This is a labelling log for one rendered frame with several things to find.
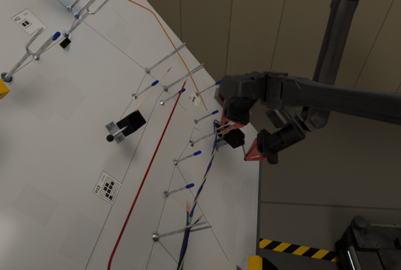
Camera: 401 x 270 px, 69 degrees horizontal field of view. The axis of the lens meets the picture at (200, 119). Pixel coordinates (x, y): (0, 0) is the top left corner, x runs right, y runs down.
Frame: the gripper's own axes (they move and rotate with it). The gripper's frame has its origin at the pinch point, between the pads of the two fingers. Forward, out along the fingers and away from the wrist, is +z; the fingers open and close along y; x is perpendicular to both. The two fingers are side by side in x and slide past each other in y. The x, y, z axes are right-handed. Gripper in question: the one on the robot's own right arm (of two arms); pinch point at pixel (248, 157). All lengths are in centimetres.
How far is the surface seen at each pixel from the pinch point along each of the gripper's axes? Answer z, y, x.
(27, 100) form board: -4, 27, -60
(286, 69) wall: 32, -165, 80
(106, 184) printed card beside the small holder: -1, 32, -40
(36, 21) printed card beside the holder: -6, 11, -67
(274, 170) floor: 60, -75, 92
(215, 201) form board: 4.0, 18.7, -8.5
